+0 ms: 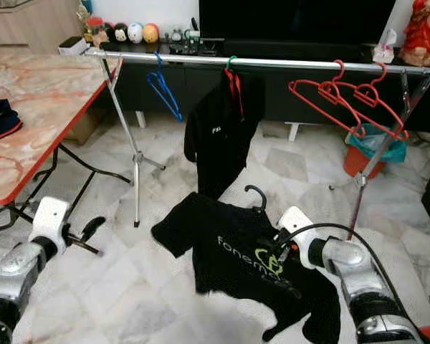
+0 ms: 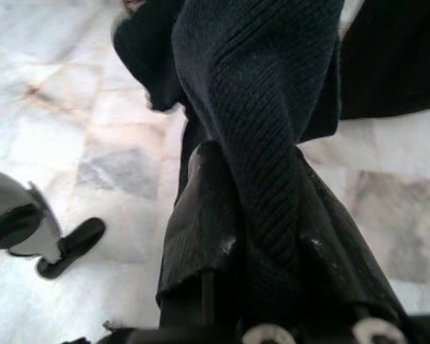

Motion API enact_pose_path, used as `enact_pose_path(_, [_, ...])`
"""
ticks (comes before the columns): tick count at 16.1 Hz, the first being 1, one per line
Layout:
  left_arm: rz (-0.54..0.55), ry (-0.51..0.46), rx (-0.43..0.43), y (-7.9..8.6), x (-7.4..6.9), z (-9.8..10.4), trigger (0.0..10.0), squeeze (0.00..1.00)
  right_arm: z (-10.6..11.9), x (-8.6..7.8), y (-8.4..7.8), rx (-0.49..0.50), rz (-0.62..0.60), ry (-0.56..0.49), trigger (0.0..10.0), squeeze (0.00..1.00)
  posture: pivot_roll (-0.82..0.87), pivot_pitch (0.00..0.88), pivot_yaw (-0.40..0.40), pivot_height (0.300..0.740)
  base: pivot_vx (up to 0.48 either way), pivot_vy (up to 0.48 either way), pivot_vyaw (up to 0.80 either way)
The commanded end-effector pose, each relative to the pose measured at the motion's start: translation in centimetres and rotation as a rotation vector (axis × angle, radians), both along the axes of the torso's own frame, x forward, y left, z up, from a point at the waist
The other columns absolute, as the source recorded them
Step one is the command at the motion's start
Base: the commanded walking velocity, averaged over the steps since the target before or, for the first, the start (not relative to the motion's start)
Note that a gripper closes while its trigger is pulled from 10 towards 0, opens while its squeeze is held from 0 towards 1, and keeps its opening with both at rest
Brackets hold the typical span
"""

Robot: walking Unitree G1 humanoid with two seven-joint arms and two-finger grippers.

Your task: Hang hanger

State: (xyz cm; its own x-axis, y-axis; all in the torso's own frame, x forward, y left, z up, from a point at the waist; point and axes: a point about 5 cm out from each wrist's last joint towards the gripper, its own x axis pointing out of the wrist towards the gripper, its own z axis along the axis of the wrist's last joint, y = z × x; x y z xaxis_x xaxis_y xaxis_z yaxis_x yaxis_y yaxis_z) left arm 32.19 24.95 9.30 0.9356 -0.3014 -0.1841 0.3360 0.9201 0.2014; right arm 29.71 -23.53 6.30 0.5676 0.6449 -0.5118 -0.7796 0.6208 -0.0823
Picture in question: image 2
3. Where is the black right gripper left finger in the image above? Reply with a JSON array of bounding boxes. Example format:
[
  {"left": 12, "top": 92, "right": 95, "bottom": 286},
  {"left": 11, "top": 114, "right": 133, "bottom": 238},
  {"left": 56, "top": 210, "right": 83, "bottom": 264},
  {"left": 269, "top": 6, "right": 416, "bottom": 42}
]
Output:
[{"left": 156, "top": 140, "right": 248, "bottom": 340}]

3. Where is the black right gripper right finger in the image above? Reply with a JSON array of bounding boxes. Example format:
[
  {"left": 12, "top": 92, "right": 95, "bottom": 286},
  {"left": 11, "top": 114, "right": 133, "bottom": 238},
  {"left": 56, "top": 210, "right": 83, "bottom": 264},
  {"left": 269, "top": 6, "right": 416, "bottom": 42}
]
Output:
[{"left": 297, "top": 148, "right": 413, "bottom": 325}]

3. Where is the black shirt white FSL print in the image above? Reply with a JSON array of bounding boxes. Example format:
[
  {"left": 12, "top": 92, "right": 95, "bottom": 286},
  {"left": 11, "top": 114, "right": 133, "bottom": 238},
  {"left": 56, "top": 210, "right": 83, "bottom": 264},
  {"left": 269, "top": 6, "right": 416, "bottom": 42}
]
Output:
[{"left": 113, "top": 0, "right": 343, "bottom": 323}]

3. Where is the dark grey-brown fabric sofa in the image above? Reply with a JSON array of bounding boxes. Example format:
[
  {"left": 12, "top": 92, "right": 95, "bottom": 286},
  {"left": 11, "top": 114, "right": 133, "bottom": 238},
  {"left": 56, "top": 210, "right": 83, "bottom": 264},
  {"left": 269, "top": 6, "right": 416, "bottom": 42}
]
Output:
[{"left": 340, "top": 0, "right": 430, "bottom": 121}]

